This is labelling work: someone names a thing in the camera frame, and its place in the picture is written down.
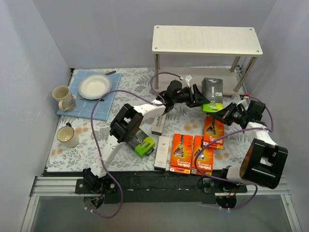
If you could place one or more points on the floral table mat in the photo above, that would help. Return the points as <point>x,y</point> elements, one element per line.
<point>181,119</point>

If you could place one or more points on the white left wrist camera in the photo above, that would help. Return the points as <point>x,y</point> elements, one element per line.
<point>188,78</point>

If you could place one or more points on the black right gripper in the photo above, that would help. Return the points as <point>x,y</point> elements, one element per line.
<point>227,116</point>

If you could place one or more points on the aluminium rail frame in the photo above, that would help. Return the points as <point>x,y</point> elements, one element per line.
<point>67,186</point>

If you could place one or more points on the cream mug black handle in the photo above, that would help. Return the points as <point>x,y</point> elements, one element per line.
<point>67,136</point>

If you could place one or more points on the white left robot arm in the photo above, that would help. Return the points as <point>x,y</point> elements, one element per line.
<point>126,124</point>

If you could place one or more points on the grey Harry's razor box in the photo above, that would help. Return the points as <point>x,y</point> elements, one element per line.
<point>158,124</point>

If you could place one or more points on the cream floral mug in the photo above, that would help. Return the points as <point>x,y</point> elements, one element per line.
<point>65,100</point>

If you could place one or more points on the blue checkered cloth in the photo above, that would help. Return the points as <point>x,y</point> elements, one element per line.
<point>84,107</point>

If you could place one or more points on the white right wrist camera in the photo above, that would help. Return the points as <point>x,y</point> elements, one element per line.
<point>243,98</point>

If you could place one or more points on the black green razor box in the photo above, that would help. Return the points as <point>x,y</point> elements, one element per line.
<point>142,144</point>
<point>212,89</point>

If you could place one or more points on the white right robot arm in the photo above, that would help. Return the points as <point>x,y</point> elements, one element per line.
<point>264,161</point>

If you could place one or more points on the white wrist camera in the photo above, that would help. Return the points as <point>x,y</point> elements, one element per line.
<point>243,98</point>
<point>188,78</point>

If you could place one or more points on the white ceramic plate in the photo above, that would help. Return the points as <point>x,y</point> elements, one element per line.
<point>94,86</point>

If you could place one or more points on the white two-tier shelf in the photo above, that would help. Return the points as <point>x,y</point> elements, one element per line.
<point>241,43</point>

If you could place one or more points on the white H razor box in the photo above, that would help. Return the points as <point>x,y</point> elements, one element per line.
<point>162,153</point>

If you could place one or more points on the orange Gillette razor box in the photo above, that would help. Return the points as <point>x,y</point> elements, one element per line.
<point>181,155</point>
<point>205,159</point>
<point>213,130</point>

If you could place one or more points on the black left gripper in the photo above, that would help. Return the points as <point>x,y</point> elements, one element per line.
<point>195,95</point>

